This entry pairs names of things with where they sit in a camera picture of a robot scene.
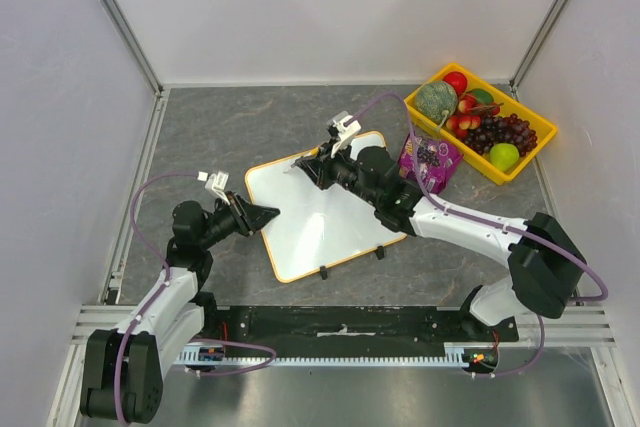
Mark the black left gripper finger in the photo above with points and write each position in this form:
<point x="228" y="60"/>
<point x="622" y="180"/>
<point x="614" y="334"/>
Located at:
<point x="241" y="203"/>
<point x="258" y="217"/>

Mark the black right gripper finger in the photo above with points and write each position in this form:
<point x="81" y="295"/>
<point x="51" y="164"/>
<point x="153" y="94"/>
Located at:
<point x="312" y="162"/>
<point x="315" y="173"/>

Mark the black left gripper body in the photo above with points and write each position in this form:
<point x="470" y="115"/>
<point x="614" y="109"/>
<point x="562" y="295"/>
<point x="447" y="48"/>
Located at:
<point x="233" y="210"/>

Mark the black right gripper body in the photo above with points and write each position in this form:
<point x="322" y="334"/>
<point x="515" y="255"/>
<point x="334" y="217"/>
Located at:
<point x="325" y="167"/>

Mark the yellow framed whiteboard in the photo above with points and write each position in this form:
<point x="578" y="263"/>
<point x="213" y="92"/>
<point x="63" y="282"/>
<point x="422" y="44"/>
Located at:
<point x="315" y="228"/>

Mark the white marker pen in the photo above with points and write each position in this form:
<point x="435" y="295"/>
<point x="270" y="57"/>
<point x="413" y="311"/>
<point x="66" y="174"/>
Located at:
<point x="310" y="152"/>

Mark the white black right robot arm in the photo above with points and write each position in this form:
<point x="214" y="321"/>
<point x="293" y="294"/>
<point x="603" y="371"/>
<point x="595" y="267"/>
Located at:
<point x="542" y="260"/>

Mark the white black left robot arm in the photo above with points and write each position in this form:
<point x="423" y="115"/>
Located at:
<point x="125" y="366"/>

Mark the purple grape snack bag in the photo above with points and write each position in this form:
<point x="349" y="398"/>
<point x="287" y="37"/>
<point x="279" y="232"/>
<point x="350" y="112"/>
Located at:
<point x="437" y="161"/>

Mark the green netted melon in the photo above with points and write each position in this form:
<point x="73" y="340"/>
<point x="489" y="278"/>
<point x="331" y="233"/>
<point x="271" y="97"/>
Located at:
<point x="436" y="100"/>

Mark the red yellow peach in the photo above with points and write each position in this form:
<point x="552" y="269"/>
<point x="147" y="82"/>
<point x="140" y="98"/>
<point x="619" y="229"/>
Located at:
<point x="469" y="105"/>

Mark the red apple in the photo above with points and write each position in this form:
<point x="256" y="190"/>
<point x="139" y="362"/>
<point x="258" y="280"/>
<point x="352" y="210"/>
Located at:
<point x="457" y="80"/>

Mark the yellow plastic fruit tray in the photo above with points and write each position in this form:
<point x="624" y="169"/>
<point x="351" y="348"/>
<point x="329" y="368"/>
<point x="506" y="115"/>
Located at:
<point x="454" y="128"/>

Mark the dark purple grape bunch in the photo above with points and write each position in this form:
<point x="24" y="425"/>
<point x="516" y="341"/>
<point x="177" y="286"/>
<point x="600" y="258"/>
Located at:
<point x="498" y="129"/>

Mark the green orange mango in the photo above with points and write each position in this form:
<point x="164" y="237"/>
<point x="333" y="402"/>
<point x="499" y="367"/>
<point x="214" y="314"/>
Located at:
<point x="482" y="96"/>

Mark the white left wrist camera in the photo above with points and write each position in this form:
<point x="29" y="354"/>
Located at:
<point x="215" y="183"/>

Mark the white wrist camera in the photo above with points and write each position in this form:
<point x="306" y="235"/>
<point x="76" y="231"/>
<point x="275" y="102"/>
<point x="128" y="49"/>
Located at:
<point x="343" y="128"/>
<point x="215" y="183"/>

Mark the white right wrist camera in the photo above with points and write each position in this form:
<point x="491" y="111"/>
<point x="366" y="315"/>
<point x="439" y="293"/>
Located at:
<point x="343" y="128"/>

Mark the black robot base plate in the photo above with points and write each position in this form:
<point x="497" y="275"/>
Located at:
<point x="349" y="331"/>

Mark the light blue cable duct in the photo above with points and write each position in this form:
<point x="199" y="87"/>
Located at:
<point x="194" y="355"/>

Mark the aluminium frame rail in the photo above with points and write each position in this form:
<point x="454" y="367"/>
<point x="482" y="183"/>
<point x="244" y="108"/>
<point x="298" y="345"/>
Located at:
<point x="132" y="44"/>

